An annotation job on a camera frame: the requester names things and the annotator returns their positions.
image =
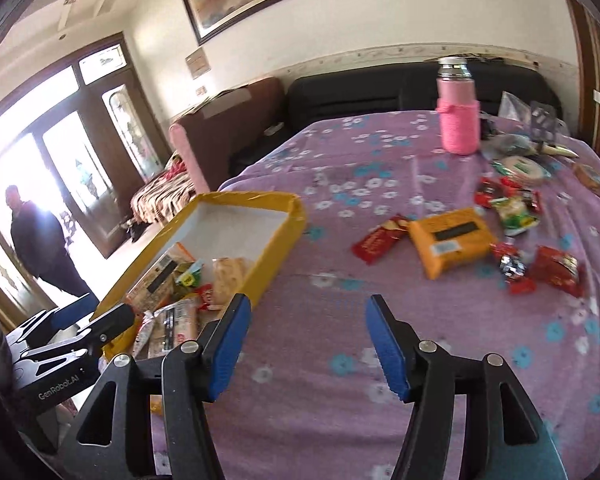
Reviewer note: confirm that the small red wafer packet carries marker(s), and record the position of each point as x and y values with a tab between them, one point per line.
207	294

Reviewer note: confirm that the white curved object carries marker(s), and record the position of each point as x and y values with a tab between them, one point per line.
555	150

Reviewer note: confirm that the red and cream biscuit packet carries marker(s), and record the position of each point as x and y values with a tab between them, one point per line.
380	242

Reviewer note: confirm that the brown armchair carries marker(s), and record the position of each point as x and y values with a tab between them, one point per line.
230	125

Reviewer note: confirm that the small red candy packet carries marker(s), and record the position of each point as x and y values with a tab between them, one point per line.
530	200
487	192

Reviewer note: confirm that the round green and white packet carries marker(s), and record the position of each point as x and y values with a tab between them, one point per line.
522	169

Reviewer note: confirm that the small green snack packet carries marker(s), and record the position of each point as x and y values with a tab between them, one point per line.
190	275

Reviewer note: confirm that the black sofa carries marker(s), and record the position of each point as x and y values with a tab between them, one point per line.
360	90

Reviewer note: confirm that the wooden glass door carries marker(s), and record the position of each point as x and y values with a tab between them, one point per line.
125	150

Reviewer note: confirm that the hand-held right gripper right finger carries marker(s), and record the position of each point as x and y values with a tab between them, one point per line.
392	350

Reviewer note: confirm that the striped blanket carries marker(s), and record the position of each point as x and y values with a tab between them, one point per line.
165	195

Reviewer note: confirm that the grey bristly object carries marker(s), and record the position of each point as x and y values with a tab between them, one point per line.
507	144

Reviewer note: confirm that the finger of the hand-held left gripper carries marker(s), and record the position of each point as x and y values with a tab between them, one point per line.
105	322
75	308

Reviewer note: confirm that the brown wrapped snack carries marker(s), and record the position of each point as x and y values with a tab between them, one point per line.
595	180

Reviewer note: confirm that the orange rice cracker pack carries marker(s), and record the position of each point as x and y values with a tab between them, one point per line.
450	242

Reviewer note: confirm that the clear plastic bags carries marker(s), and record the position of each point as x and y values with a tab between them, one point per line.
544	117

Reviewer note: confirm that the dark red snack packet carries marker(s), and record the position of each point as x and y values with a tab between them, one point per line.
512	267

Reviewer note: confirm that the yellow cardboard box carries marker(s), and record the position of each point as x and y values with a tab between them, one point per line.
275	240

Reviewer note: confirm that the yellow cracker packet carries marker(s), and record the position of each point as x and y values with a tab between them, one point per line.
230	275

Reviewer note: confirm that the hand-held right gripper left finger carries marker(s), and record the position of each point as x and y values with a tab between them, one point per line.
227	350

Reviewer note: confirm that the purple floral tablecloth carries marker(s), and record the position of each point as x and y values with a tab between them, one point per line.
330	270

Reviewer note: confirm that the clear plastic bag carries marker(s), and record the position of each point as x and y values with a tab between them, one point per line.
512	107

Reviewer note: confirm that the wooden cabinet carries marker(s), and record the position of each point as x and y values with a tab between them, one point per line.
595	60

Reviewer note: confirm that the pink thermos with knit sleeve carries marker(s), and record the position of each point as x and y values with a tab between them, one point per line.
457	125

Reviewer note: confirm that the cream rice cracker pack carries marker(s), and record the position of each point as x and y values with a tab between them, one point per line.
155	280

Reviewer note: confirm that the white and red snack packet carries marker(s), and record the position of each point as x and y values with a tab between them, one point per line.
141	336

